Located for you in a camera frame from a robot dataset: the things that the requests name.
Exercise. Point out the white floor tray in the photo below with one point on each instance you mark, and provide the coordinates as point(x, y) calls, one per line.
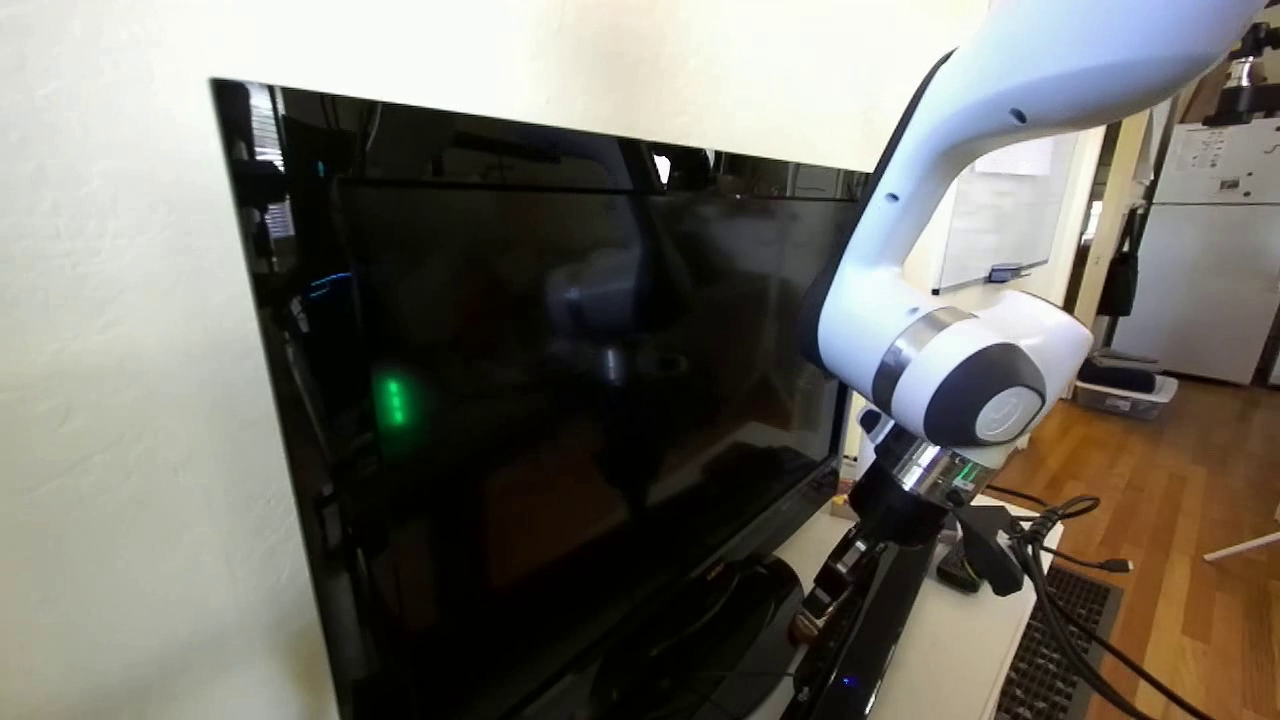
point(1124, 384)

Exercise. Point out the black keyboard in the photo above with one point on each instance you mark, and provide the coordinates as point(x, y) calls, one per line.
point(1060, 647)

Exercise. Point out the long black soundbar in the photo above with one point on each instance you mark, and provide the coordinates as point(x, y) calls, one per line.
point(875, 640)

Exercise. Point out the black oval television stand base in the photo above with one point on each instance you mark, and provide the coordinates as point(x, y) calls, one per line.
point(707, 640)

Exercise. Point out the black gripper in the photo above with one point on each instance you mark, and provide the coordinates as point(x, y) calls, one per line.
point(896, 511)

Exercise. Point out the white table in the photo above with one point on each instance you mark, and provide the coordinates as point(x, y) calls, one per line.
point(953, 663)

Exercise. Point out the white board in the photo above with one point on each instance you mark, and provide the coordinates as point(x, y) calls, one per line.
point(1014, 215)

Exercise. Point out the black flat screen television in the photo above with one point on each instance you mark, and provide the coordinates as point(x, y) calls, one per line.
point(562, 403)

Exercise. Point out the black hanging bag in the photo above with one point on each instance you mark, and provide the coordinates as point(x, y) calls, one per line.
point(1117, 274)

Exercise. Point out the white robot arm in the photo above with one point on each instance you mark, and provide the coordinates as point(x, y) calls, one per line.
point(985, 265)

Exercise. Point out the black device on cabinet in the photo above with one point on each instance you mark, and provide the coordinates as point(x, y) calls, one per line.
point(1241, 81)

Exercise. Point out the white refrigerator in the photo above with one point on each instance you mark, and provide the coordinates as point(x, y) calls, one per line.
point(1222, 265)

